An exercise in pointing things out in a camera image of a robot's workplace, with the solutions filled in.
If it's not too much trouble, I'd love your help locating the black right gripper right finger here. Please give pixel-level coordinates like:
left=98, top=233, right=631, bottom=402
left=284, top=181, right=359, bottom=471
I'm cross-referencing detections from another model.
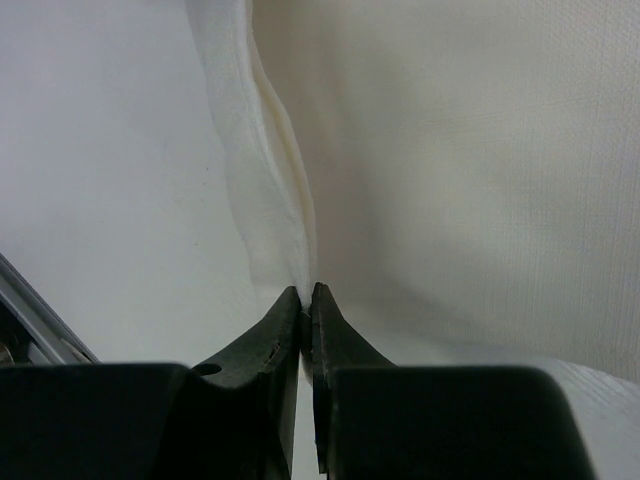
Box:
left=303, top=283, right=593, bottom=479

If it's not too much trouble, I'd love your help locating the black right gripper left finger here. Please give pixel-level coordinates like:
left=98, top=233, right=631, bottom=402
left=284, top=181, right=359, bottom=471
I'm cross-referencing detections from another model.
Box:
left=1, top=287, right=301, bottom=479

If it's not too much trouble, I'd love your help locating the white cloth napkin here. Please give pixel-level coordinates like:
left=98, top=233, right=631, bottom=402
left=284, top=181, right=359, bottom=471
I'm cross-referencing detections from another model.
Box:
left=186, top=1, right=639, bottom=479

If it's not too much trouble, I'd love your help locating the aluminium rail frame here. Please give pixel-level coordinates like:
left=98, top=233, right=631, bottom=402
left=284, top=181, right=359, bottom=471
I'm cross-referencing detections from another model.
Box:
left=1, top=257, right=98, bottom=366

